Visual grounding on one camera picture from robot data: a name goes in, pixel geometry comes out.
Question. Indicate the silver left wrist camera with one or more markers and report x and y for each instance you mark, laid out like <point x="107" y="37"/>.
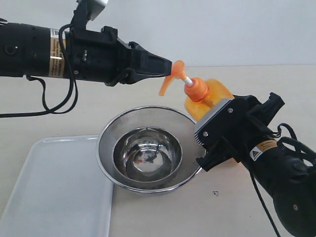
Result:
<point x="90" y="9"/>

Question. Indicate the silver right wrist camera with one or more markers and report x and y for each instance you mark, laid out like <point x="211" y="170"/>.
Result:
<point x="220" y="120"/>

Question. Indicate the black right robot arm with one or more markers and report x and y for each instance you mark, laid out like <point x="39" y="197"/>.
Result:
<point x="286" y="168"/>

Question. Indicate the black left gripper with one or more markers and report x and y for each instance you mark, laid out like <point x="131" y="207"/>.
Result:
<point x="102" y="57"/>

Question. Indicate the small stainless steel bowl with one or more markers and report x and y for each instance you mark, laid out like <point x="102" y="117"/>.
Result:
<point x="148" y="156"/>

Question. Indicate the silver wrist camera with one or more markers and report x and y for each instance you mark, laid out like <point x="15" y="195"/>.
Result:
<point x="220" y="120"/>
<point x="90" y="9"/>

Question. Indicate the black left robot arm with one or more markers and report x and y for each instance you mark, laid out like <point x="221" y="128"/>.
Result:
<point x="35" y="51"/>

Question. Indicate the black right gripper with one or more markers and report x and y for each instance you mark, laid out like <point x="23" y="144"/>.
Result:
<point x="250" y="139"/>

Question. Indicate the orange dish soap pump bottle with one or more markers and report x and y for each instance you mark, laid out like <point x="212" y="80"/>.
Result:
<point x="202" y="95"/>

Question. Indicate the white plastic tray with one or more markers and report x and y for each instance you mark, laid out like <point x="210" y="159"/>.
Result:
<point x="60" y="192"/>

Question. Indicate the steel mesh colander bowl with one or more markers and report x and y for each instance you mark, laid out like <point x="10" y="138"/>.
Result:
<point x="169" y="119"/>

